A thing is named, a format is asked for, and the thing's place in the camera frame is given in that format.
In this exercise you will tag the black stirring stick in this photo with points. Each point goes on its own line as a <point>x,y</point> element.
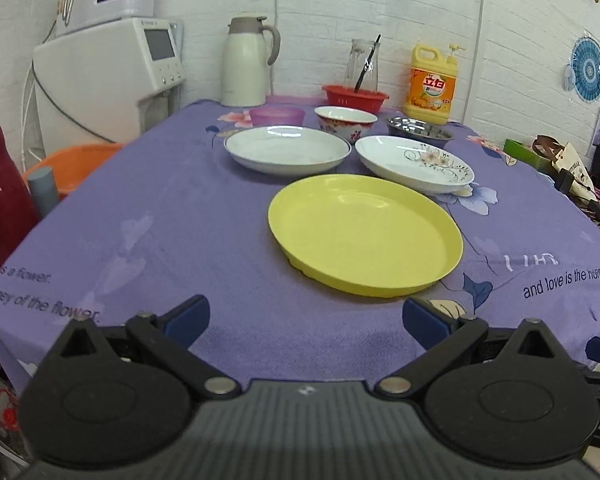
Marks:
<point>368,62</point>

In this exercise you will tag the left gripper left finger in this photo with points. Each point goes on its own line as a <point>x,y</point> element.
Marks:
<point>163,341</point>

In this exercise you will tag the yellow plastic plate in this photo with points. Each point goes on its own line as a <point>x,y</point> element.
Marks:
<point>364,236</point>

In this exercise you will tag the grey pipe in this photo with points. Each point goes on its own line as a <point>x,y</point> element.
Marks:
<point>43,190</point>

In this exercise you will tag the orange plastic basin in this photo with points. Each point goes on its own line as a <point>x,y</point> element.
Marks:
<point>71,166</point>

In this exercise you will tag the white thermos jug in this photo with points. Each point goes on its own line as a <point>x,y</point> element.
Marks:
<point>251,48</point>

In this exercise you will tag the white gold-rimmed plate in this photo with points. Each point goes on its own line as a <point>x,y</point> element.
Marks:
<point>287,151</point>

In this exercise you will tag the glass pitcher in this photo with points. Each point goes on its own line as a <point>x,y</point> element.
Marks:
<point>360,48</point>

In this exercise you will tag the blue wall decoration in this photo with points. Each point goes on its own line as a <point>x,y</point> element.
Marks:
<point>582,71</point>

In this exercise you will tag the green box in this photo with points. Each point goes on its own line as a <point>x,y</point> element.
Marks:
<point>524,154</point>

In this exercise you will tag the white water dispenser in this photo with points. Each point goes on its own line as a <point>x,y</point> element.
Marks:
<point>109,83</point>

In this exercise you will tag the purple plastic bowl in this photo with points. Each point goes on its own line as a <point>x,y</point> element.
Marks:
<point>273,115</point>

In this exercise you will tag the yellow dish soap bottle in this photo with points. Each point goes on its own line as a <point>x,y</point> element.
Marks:
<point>431,85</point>

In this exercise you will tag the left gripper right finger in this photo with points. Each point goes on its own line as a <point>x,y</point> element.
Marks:
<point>448,340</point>

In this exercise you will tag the stainless steel bowl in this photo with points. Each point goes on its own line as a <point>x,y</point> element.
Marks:
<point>416,130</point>

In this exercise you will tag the white red-patterned bowl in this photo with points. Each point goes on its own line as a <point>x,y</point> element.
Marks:
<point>347,123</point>

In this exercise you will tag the purple floral tablecloth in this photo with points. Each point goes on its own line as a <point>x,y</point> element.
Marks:
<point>172,216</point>

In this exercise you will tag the paper bag with brown handles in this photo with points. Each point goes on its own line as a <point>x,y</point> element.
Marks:
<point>571,175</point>

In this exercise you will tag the red plastic colander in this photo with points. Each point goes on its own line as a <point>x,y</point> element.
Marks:
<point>365,100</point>

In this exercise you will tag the white floral plate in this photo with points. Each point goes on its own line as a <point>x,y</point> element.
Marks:
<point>416,165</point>

